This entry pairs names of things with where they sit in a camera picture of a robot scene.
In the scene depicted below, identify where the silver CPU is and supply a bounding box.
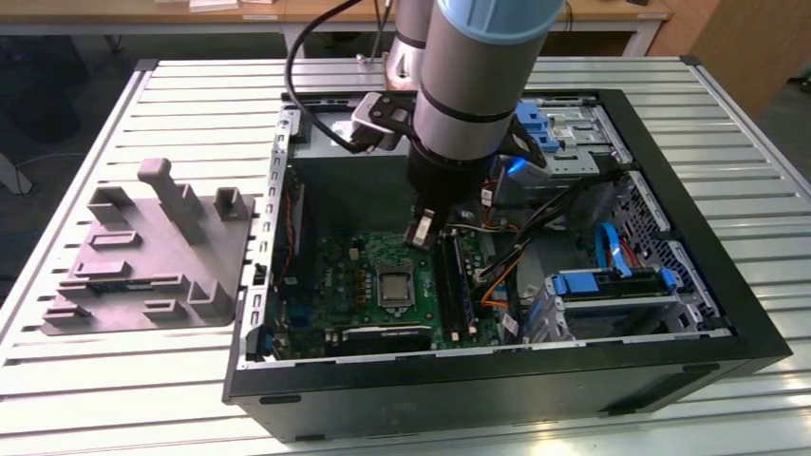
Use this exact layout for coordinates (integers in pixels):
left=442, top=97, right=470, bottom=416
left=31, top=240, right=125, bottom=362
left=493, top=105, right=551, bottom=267
left=383, top=275, right=413, bottom=302

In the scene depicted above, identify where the metal socket cover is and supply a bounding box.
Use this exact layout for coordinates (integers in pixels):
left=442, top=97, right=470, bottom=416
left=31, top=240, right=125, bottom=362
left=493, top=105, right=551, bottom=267
left=375, top=268, right=419, bottom=317

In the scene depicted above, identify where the grey power supply unit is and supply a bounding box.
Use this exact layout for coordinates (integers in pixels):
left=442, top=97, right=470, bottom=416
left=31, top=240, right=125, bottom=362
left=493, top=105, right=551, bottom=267
left=289, top=108, right=418, bottom=225

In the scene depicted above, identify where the blue drive carrier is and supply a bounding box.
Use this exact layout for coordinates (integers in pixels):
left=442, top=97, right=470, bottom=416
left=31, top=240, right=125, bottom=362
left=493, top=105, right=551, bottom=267
left=517, top=102, right=561, bottom=155

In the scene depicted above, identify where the silver disk bay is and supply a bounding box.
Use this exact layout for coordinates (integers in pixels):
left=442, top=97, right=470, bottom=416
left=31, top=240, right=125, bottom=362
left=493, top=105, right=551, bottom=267
left=506, top=100, right=635, bottom=206
left=522, top=268, right=730, bottom=344

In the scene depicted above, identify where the black RAM slot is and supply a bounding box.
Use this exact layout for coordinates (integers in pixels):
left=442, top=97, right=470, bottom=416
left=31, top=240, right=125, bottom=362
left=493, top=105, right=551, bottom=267
left=443, top=226, right=481, bottom=336
left=430, top=227, right=462, bottom=336

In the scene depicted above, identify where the black case fan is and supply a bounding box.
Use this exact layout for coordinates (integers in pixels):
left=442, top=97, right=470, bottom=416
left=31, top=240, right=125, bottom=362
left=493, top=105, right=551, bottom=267
left=278, top=165, right=309, bottom=299

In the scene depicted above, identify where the blue disk carrier with disk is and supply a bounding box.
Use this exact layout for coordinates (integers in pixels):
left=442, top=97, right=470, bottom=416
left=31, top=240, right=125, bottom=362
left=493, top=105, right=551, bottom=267
left=550, top=268, right=679, bottom=300

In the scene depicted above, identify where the green motherboard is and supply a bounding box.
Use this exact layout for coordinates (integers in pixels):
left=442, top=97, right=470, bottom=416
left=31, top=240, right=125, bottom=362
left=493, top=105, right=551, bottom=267
left=271, top=223, right=509, bottom=358

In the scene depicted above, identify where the black graphics card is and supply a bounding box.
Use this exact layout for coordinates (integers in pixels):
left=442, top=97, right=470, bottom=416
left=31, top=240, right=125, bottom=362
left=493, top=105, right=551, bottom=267
left=326, top=323, right=438, bottom=356

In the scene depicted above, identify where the black PC case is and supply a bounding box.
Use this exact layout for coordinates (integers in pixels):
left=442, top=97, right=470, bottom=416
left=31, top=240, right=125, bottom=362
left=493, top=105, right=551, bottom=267
left=219, top=87, right=795, bottom=443

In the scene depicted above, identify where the grey parts rack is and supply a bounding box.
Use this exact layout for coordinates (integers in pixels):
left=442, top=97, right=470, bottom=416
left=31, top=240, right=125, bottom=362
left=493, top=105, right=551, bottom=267
left=38, top=158, right=262, bottom=337

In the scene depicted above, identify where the white box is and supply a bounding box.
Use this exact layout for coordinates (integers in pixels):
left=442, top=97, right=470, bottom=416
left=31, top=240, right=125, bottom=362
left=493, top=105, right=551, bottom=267
left=189, top=0, right=242, bottom=14

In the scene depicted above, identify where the wooden desk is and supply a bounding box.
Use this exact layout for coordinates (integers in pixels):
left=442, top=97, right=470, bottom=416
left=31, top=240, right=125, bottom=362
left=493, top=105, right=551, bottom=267
left=0, top=0, right=674, bottom=61

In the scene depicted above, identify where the RAM stick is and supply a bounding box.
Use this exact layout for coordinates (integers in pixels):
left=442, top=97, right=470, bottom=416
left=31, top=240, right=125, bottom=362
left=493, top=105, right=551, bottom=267
left=89, top=274, right=178, bottom=293

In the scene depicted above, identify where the wooden cabinet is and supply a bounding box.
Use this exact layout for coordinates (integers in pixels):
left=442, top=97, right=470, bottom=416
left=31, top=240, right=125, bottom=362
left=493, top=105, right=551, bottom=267
left=687, top=0, right=811, bottom=123

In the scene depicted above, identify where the black office chair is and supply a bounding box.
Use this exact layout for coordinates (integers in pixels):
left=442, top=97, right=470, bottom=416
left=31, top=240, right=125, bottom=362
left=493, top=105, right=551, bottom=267
left=0, top=35, right=126, bottom=148

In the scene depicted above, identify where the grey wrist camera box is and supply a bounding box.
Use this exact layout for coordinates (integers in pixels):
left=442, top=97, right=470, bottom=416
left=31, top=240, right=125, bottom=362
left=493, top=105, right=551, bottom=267
left=350, top=91, right=415, bottom=154
left=497, top=125, right=554, bottom=181

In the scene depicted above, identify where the black wire bundle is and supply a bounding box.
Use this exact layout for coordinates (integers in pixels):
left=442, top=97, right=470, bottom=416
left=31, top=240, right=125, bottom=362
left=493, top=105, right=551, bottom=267
left=474, top=163, right=635, bottom=286

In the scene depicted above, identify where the orange wire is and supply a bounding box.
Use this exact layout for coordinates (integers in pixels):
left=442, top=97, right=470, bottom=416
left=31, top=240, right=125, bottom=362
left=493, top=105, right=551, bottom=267
left=479, top=277, right=513, bottom=313

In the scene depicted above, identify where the blue flat wire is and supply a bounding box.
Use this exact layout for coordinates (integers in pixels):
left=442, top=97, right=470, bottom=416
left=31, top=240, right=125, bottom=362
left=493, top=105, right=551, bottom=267
left=595, top=220, right=635, bottom=279

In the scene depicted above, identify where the black cable with silver plug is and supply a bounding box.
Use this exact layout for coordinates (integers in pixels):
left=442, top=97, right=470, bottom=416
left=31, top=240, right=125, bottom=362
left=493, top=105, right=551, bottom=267
left=353, top=0, right=391, bottom=67

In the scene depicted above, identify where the thick black camera cable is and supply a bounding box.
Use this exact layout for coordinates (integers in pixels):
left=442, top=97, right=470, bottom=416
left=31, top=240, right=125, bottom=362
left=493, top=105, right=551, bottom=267
left=285, top=0, right=373, bottom=154

